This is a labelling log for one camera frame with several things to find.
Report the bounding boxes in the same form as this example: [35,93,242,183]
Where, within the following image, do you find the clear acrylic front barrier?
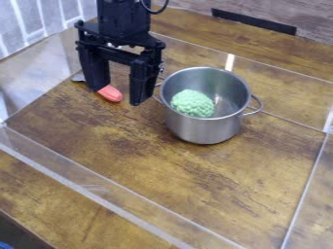
[0,125,245,249]

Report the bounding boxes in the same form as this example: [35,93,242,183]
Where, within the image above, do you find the red handled metal spatula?
[71,73,124,104]

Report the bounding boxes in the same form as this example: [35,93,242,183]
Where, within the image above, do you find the black strip on table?
[211,8,297,36]

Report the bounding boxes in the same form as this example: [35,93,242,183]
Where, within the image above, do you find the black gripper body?
[72,0,167,65]

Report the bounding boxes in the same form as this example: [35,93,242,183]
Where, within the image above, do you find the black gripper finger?
[130,59,160,106]
[76,46,111,91]

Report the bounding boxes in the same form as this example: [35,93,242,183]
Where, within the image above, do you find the silver metal pot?
[155,66,262,145]

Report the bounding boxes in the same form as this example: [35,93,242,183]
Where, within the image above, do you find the green bumpy toy vegetable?
[170,89,214,118]

